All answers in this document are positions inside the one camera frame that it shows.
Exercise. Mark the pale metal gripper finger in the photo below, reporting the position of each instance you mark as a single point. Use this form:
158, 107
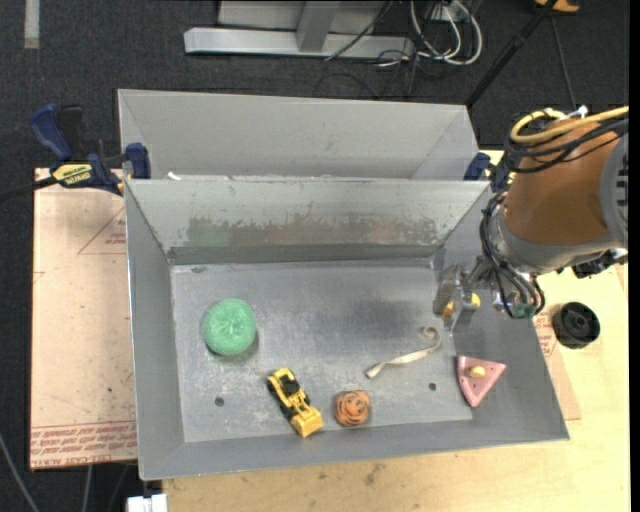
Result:
462, 317
446, 287

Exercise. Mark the small yellow toy piece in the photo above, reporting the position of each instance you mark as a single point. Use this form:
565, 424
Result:
448, 311

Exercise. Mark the pink triangular toy slice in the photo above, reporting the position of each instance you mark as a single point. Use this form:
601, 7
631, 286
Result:
475, 382

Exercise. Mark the grey metal bin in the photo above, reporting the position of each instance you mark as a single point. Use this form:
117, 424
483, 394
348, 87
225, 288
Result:
325, 320

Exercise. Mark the orange striped toy ball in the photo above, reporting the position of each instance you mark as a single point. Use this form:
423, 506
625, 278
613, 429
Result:
352, 408

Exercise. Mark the yellow toy bulldozer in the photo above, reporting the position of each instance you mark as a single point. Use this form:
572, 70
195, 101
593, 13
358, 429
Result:
295, 400

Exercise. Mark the green round scouring sponge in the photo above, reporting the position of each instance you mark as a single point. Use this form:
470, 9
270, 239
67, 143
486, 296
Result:
229, 327

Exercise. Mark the brown cardboard board red print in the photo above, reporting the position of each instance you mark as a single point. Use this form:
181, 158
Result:
80, 325

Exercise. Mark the black cylinder on white bracket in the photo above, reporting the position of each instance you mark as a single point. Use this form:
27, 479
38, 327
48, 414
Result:
576, 325

